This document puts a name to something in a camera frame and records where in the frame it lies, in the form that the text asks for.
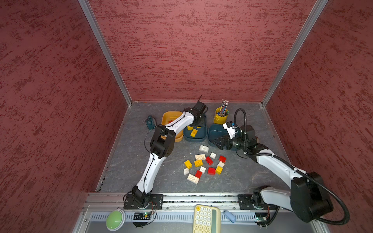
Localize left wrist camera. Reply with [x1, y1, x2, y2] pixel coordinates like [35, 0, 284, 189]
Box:
[192, 101, 208, 116]

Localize yellow rectangular bin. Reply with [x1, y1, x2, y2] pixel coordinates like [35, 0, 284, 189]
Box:
[161, 111, 184, 142]

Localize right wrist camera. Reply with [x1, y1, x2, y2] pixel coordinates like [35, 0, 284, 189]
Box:
[223, 121, 238, 139]

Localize right circuit board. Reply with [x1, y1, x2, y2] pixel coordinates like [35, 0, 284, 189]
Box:
[254, 212, 271, 222]

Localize pens in cup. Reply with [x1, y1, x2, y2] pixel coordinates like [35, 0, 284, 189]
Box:
[219, 100, 229, 117]

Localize teal bin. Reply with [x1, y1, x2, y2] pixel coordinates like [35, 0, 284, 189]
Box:
[183, 116, 207, 142]
[207, 124, 229, 147]

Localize white long lego bottom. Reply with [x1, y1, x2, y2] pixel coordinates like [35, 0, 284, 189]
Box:
[187, 174, 199, 184]

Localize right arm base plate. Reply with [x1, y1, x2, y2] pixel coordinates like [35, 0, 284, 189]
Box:
[238, 194, 277, 211]

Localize circuit board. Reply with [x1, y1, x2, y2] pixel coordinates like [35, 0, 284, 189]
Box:
[133, 212, 152, 220]
[254, 212, 271, 222]

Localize small teal bottle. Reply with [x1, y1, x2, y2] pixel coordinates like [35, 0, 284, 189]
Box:
[145, 115, 157, 130]

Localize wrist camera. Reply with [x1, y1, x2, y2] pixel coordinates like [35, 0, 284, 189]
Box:
[223, 121, 238, 139]
[192, 101, 208, 116]

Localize white lego right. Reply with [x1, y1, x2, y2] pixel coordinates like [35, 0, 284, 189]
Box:
[218, 161, 225, 168]

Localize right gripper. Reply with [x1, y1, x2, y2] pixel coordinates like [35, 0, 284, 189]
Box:
[212, 132, 247, 150]

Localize long yellow lego top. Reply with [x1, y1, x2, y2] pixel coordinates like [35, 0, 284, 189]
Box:
[190, 129, 198, 138]

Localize yellow green calculator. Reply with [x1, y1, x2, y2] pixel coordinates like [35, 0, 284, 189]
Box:
[192, 204, 221, 233]

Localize white curved lego top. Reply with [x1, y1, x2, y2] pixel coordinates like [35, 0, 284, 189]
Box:
[199, 145, 209, 153]

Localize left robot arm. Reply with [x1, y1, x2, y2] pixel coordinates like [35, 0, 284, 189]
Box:
[131, 108, 206, 208]

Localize left circuit board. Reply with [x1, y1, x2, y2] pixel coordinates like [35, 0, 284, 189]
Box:
[133, 212, 152, 220]

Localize yellow pen cup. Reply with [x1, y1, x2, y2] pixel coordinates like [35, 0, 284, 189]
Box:
[213, 107, 228, 125]

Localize blue eraser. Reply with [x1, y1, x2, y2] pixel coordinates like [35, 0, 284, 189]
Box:
[223, 210, 237, 223]

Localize white long lego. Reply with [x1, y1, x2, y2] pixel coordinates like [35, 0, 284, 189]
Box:
[187, 174, 199, 184]
[195, 154, 206, 161]

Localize green round button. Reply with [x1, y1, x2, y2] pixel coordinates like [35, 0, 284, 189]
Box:
[106, 209, 126, 232]

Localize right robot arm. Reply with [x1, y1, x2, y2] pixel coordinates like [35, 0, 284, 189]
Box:
[211, 122, 350, 225]

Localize white long lego middle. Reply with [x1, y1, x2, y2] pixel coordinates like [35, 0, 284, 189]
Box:
[195, 154, 206, 161]

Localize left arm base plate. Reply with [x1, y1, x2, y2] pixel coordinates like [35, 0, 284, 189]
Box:
[123, 194, 164, 210]

